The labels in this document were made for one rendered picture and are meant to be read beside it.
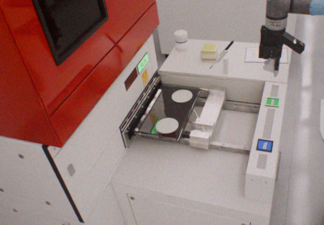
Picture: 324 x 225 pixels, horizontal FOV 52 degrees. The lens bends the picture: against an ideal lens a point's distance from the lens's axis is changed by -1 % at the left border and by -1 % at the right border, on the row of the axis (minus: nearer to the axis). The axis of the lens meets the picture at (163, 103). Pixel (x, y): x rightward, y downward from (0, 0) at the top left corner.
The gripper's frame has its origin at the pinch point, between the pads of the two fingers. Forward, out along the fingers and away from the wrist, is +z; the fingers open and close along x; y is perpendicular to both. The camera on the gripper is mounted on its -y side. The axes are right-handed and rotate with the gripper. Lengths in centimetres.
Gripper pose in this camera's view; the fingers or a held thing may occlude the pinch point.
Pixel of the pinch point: (277, 74)
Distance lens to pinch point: 138.4
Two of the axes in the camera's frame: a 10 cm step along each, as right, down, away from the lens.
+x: -3.4, 6.1, -7.1
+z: 1.3, 7.8, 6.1
